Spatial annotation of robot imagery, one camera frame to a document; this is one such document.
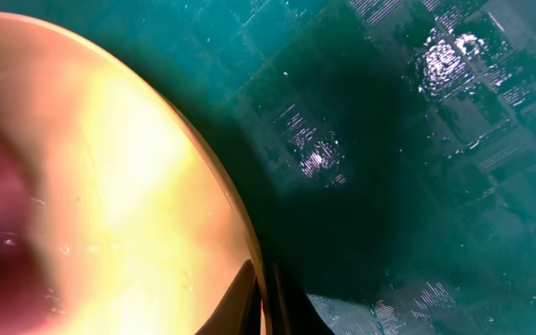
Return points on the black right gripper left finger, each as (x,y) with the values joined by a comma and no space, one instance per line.
(239,311)

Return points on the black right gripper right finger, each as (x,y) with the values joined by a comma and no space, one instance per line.
(289,307)

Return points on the yellow green plate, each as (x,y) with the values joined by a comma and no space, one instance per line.
(135,223)

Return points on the pink and black sponge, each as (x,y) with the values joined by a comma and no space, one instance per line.
(24,291)

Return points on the teal plastic tray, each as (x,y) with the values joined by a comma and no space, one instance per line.
(385,149)

